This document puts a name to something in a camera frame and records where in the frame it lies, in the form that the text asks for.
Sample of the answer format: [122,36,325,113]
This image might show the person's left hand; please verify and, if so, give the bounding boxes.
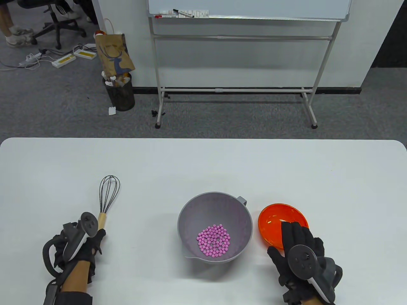
[53,228,107,284]

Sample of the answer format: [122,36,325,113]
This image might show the person's right hand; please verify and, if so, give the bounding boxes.
[267,221,343,303]

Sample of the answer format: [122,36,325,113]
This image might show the orange plastic bowl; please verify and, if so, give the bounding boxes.
[258,204,309,253]

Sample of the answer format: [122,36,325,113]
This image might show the black whisk with wooden handle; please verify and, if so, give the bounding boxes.
[97,175,121,231]

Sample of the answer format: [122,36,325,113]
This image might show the pile of pink plastic beads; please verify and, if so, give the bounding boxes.
[197,224,231,257]

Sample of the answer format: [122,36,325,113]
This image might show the grey plastic salad bowl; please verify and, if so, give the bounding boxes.
[177,192,254,263]

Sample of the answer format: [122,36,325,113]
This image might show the person's left forearm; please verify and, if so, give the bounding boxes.
[60,261,90,294]

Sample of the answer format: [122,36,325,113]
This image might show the grey black hand controller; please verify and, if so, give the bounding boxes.
[288,245,343,304]
[43,212,98,277]

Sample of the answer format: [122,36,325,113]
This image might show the black mesh waste bin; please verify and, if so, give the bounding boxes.
[102,72,136,112]

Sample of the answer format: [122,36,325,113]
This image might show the pile of discarded bottles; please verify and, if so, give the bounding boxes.
[102,71,132,88]

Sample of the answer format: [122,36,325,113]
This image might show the white yellow power strip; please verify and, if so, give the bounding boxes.
[73,44,97,60]
[52,54,76,69]

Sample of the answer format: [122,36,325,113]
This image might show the brown paper bag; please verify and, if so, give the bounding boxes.
[95,18,136,76]

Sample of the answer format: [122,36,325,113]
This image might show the black office chair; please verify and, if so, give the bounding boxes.
[17,0,87,50]

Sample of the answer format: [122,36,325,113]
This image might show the whiteboard on metal stand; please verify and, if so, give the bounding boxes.
[147,0,353,129]

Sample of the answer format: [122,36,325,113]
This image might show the black wrist camera unit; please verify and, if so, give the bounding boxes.
[54,291,93,305]

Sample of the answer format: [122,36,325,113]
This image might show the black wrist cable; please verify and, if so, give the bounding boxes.
[44,276,68,305]

